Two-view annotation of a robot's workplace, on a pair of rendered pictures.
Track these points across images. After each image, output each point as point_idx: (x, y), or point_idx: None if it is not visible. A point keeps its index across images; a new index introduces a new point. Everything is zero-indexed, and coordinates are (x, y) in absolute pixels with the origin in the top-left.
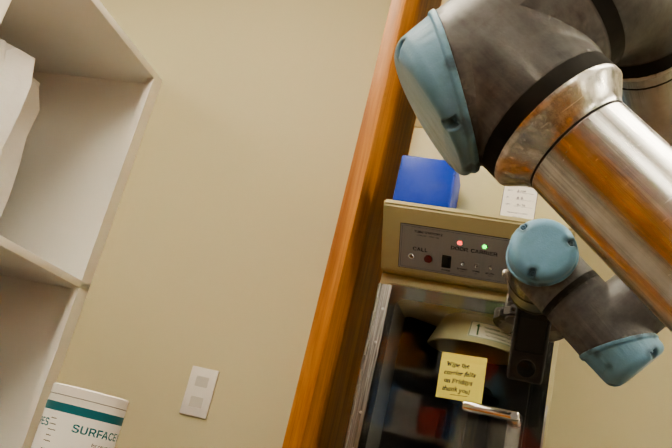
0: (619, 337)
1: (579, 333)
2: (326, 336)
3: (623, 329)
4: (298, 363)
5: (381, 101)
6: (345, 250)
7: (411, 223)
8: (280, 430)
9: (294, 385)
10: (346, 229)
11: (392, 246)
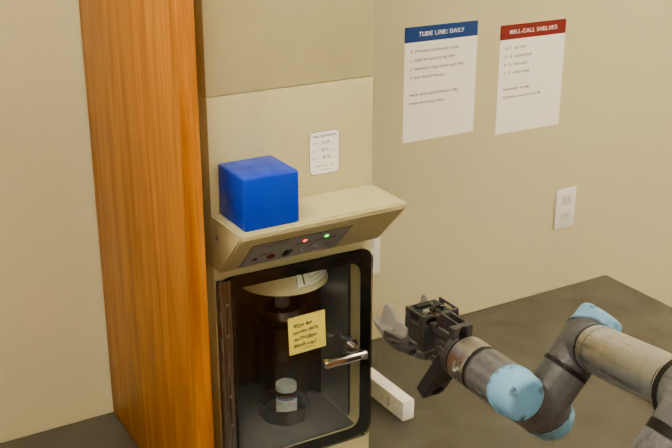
0: (560, 425)
1: (535, 428)
2: (210, 375)
3: (562, 419)
4: (19, 280)
5: (198, 115)
6: (205, 292)
7: (263, 243)
8: (25, 350)
9: (23, 303)
10: (200, 272)
11: (237, 260)
